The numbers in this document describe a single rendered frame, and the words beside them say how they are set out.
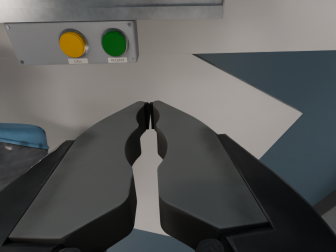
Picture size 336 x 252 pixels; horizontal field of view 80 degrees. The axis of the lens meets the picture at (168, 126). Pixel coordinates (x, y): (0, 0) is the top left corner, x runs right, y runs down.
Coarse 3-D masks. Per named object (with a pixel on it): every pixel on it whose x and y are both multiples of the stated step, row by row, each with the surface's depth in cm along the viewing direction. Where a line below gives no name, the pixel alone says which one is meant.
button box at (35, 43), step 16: (16, 32) 33; (32, 32) 33; (48, 32) 34; (64, 32) 33; (80, 32) 34; (96, 32) 34; (128, 32) 34; (16, 48) 35; (32, 48) 35; (48, 48) 35; (96, 48) 35; (128, 48) 36; (32, 64) 36; (48, 64) 36
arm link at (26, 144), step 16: (0, 128) 31; (16, 128) 33; (32, 128) 35; (0, 144) 31; (16, 144) 32; (32, 144) 34; (0, 160) 31; (16, 160) 32; (32, 160) 35; (0, 176) 30; (16, 176) 33
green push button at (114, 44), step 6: (108, 36) 33; (114, 36) 33; (120, 36) 33; (102, 42) 34; (108, 42) 34; (114, 42) 34; (120, 42) 34; (108, 48) 34; (114, 48) 34; (120, 48) 34; (114, 54) 35; (120, 54) 35
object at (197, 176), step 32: (160, 128) 9; (192, 128) 9; (192, 160) 7; (224, 160) 7; (160, 192) 6; (192, 192) 6; (224, 192) 6; (160, 224) 6; (192, 224) 5; (224, 224) 5; (256, 224) 5
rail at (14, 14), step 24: (0, 0) 31; (24, 0) 31; (48, 0) 31; (72, 0) 31; (96, 0) 32; (120, 0) 32; (144, 0) 32; (168, 0) 33; (192, 0) 33; (216, 0) 33
